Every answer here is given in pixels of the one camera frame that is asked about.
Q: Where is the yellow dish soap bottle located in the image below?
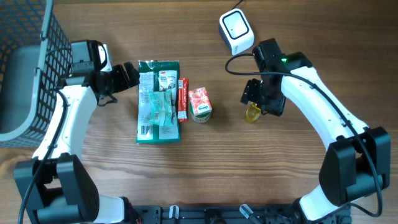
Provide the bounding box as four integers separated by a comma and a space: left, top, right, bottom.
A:
245, 103, 261, 123

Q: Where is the red patterned small carton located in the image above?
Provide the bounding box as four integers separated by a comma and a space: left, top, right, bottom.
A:
188, 87, 212, 116

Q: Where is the green lidded jar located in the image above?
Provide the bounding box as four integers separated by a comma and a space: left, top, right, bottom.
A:
190, 105, 211, 123

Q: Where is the green sponge package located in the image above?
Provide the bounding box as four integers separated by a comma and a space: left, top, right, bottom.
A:
136, 60, 180, 144

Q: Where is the red stick packet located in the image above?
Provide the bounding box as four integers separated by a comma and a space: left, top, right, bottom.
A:
177, 78, 189, 123

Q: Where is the teal wipes packet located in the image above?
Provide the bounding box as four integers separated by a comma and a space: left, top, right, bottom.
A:
148, 90, 173, 126

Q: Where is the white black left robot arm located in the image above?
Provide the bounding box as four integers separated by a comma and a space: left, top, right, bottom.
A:
14, 40, 142, 223

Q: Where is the white barcode scanner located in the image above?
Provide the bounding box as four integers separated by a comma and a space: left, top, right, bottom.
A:
218, 9, 254, 55

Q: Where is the dark grey mesh basket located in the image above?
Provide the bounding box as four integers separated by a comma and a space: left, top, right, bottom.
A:
1, 0, 72, 147

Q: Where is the black right camera cable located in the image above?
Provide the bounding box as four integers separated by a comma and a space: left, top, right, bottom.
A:
224, 52, 384, 218

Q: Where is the black camera cable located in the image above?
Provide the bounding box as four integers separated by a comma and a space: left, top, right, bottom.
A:
224, 52, 384, 218
17, 46, 74, 224

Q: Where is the black left camera cable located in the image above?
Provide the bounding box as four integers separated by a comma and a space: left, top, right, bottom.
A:
17, 46, 74, 224

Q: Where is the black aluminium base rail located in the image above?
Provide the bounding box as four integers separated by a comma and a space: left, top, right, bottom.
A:
124, 204, 311, 224

